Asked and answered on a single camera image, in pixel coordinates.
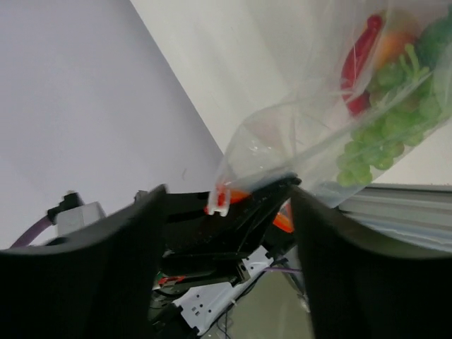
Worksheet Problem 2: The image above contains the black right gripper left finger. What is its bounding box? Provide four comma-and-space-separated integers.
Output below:
1, 186, 167, 338

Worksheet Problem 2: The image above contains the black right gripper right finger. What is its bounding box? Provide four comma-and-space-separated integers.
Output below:
290, 186, 451, 338

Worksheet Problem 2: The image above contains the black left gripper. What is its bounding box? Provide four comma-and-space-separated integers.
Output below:
153, 174, 301, 290

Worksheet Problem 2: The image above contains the green grape bunch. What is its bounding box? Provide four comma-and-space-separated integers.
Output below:
336, 43, 442, 187

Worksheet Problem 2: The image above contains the red chili pepper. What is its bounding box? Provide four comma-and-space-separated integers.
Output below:
340, 14, 383, 117

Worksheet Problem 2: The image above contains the clear zip bag orange zipper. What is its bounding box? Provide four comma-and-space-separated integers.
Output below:
207, 1, 451, 216

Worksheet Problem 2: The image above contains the orange red mango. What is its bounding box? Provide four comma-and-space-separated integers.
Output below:
374, 32, 417, 70

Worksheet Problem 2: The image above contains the green chili pepper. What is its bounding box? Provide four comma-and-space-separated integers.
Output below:
415, 4, 451, 69

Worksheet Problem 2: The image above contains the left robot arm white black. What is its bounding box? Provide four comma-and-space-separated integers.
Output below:
149, 174, 301, 338

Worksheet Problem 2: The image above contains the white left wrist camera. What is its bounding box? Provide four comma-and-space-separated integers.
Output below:
47, 191, 106, 237

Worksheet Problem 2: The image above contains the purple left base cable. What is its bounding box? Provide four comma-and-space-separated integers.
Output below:
264, 266, 303, 275

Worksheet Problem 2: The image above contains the aluminium mounting rail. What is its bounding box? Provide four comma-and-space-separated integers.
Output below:
338, 184, 451, 253

